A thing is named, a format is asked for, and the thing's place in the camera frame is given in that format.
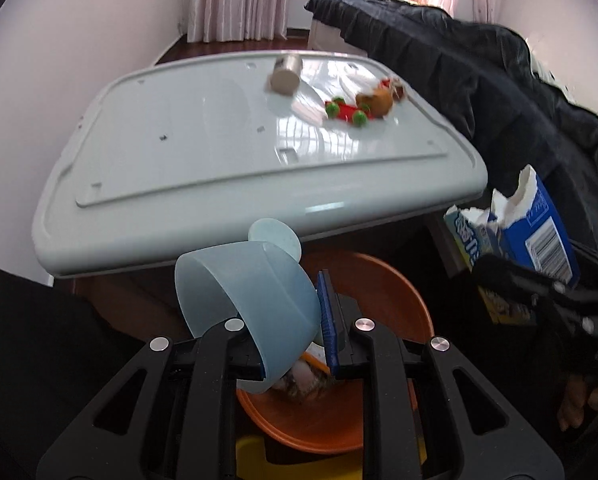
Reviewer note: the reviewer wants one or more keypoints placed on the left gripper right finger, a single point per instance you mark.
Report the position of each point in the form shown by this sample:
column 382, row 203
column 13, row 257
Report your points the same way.
column 428, row 413

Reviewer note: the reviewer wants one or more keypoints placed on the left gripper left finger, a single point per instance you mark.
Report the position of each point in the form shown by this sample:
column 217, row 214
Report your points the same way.
column 168, row 414

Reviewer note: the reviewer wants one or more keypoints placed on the translucent blue plastic cup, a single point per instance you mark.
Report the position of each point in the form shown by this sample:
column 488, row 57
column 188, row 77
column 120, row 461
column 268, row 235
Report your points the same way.
column 260, row 281

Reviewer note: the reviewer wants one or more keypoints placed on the blue milk carton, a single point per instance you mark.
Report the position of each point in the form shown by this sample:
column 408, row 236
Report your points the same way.
column 524, row 228

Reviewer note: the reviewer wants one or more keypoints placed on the red white carton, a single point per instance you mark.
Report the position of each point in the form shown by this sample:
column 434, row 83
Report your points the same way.
column 395, row 88

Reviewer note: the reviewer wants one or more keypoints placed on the person's right hand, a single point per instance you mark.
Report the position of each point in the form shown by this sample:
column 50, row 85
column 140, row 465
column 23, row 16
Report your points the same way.
column 576, row 398

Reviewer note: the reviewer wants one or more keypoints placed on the red green toy car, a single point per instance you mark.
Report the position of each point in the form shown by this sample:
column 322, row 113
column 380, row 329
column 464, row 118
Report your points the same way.
column 339, row 109

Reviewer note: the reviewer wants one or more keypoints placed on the brown plush toy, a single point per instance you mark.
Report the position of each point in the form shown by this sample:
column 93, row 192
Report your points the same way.
column 377, row 103

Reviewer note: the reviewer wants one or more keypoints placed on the dark blanket on bed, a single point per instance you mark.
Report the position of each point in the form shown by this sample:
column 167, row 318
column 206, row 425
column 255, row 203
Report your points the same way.
column 479, row 77

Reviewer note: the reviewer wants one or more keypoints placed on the white plastic storage box lid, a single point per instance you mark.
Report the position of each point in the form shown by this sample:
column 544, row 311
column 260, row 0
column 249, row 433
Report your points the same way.
column 189, row 154

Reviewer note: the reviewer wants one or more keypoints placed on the white cylindrical jar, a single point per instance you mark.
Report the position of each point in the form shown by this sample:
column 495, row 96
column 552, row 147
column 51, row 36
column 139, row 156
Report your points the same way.
column 286, row 75

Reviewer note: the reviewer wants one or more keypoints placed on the white bed frame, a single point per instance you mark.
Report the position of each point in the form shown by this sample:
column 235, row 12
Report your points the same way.
column 328, row 39

